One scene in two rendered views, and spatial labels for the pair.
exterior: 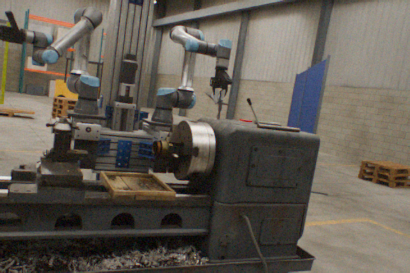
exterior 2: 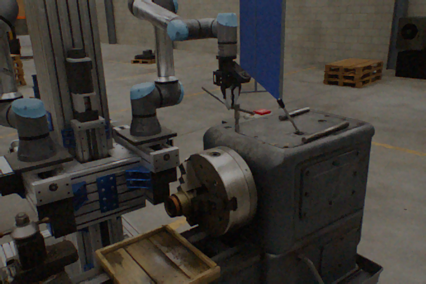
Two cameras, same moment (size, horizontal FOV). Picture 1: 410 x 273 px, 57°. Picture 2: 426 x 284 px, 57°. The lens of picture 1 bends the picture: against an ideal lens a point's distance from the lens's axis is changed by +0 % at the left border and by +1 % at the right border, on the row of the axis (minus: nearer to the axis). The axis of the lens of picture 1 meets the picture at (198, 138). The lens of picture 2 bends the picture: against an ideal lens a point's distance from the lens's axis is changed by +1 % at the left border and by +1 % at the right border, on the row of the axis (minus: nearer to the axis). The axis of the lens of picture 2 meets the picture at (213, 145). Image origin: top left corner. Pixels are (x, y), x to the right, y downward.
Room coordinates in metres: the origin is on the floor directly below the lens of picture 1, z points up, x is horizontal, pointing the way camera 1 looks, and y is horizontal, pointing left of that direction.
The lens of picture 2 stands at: (0.66, 0.29, 1.73)
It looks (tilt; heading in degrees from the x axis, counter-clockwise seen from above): 20 degrees down; 349
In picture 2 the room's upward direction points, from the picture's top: 2 degrees counter-clockwise
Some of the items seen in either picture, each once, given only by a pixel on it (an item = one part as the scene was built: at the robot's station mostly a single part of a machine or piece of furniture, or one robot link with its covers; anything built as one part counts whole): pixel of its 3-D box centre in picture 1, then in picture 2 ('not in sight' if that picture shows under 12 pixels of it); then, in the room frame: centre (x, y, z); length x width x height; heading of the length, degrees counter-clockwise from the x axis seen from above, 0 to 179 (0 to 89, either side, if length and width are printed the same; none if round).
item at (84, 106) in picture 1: (86, 105); (35, 144); (2.31, 0.71, 1.21); 0.15 x 0.15 x 0.10
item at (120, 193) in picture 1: (136, 184); (155, 263); (1.83, 0.28, 0.89); 0.36 x 0.30 x 0.04; 25
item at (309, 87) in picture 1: (299, 119); (256, 33); (8.42, -2.18, 1.18); 4.12 x 0.80 x 2.35; 174
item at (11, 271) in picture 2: (65, 156); (42, 264); (1.76, 0.62, 0.99); 0.20 x 0.10 x 0.05; 115
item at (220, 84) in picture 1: (219, 77); (226, 70); (2.16, -0.07, 1.49); 0.09 x 0.08 x 0.12; 25
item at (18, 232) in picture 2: (62, 126); (23, 227); (1.75, 0.64, 1.13); 0.08 x 0.08 x 0.03
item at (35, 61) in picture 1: (40, 56); not in sight; (2.20, 0.98, 1.46); 0.11 x 0.08 x 0.11; 45
